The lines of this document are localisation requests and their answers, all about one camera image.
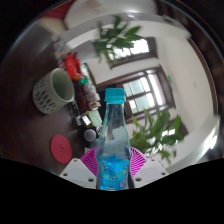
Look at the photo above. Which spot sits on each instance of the group of small jars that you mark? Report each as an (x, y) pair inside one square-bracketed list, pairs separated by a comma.
[(91, 95)]

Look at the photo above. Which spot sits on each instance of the flat round red coaster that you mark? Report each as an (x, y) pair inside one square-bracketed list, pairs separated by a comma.
[(61, 149)]

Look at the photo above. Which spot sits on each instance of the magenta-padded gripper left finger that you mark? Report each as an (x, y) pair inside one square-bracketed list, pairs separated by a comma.
[(78, 171)]

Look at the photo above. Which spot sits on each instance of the dark wooden glazed door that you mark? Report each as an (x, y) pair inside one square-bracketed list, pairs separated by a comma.
[(146, 90)]

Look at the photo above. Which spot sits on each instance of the red carpeted stairs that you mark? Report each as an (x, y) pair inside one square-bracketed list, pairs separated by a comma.
[(60, 11)]

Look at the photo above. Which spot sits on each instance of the green exit sign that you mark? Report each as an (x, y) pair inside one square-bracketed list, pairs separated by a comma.
[(170, 79)]

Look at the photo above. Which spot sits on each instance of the green notepad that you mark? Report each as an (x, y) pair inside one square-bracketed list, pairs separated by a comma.
[(95, 118)]

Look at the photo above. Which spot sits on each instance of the red plastic basket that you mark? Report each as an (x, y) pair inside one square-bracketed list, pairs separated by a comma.
[(71, 66)]

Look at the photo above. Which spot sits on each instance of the small potted green plant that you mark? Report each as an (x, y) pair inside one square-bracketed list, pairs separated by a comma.
[(116, 41)]

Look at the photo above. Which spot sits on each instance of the dark-framed window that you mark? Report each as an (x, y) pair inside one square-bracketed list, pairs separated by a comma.
[(138, 48)]

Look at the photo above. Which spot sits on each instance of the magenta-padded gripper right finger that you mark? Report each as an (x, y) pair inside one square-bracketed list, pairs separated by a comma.
[(150, 170)]

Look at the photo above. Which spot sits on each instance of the large potted green plant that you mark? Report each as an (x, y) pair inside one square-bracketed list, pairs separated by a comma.
[(153, 133)]

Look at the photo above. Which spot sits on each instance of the white patterned mug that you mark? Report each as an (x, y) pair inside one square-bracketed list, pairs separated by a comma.
[(46, 96)]

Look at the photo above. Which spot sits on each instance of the clear blue-labelled drink bottle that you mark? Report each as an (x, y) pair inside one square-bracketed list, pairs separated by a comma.
[(112, 156)]

